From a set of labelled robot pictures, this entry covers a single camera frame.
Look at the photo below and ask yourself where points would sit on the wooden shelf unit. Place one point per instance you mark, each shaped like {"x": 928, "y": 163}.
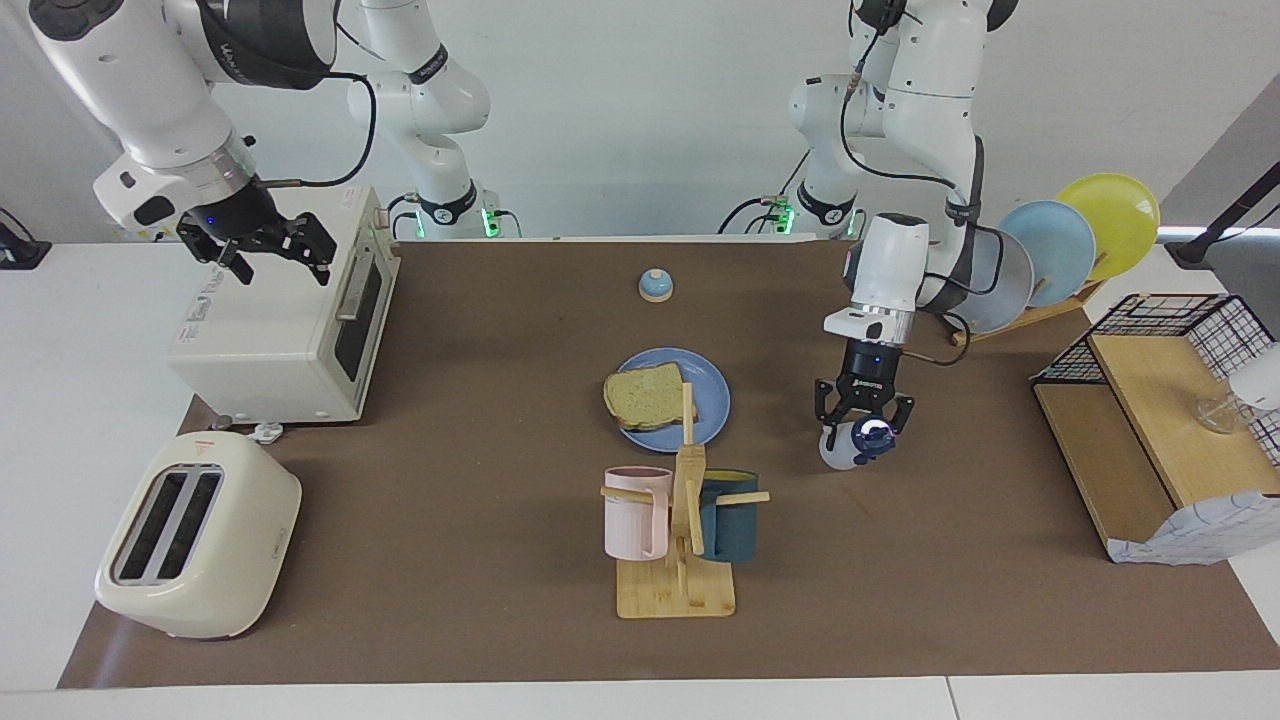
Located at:
{"x": 1150, "y": 400}

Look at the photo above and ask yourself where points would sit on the white bottle with blue cap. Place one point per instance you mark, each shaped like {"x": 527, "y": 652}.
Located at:
{"x": 860, "y": 440}

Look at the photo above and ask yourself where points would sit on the pink ribbed mug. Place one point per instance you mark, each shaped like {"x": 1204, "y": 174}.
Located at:
{"x": 630, "y": 520}

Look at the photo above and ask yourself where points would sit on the dark teal mug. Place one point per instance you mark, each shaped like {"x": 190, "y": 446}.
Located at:
{"x": 735, "y": 525}

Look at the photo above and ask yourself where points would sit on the wooden mug tree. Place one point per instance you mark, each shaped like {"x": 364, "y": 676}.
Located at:
{"x": 675, "y": 595}

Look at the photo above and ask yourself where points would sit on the small blue call bell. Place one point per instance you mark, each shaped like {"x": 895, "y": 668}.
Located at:
{"x": 655, "y": 287}

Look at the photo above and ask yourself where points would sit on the black stand pole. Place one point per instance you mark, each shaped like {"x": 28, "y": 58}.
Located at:
{"x": 1190, "y": 250}

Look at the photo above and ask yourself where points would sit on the white wall socket box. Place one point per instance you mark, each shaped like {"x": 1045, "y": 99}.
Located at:
{"x": 150, "y": 237}

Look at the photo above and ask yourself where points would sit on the light blue plate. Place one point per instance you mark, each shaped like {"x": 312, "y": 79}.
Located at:
{"x": 1060, "y": 245}

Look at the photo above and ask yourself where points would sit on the wooden plate rack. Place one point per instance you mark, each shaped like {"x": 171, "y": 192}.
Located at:
{"x": 1050, "y": 312}

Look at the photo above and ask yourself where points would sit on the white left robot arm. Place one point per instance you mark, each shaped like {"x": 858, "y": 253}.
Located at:
{"x": 900, "y": 260}

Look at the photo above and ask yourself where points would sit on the pale grey plate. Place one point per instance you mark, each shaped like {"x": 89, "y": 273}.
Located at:
{"x": 1010, "y": 290}

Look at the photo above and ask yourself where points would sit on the clear drinking glass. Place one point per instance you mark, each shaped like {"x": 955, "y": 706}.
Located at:
{"x": 1215, "y": 415}

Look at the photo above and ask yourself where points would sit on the cream two-slot toaster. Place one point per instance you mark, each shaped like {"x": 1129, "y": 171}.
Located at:
{"x": 235, "y": 560}

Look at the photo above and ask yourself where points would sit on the white patterned cloth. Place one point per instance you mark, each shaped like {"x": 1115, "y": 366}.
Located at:
{"x": 1200, "y": 530}

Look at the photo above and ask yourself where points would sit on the blue round plate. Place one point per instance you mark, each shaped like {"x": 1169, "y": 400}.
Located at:
{"x": 712, "y": 400}

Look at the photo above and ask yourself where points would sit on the yellow plate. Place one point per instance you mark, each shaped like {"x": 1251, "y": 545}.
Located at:
{"x": 1115, "y": 215}

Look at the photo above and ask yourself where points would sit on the white rounded device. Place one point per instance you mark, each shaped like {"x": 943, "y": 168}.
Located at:
{"x": 1262, "y": 380}

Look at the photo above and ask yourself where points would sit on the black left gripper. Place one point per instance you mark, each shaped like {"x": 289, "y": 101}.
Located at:
{"x": 868, "y": 380}

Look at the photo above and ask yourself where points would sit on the white toaster oven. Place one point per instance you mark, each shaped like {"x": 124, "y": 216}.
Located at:
{"x": 280, "y": 330}

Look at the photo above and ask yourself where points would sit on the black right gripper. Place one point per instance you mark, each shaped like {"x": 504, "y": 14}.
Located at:
{"x": 235, "y": 218}

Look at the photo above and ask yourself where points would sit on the brown table mat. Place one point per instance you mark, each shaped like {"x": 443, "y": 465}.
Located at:
{"x": 450, "y": 500}

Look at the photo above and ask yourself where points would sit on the black clamp base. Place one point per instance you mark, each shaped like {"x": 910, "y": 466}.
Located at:
{"x": 20, "y": 255}

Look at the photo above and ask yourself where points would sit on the toasted bread slice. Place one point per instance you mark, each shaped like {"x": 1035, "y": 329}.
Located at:
{"x": 645, "y": 395}

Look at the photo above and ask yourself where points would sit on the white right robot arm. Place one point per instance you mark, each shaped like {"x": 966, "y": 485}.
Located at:
{"x": 130, "y": 70}

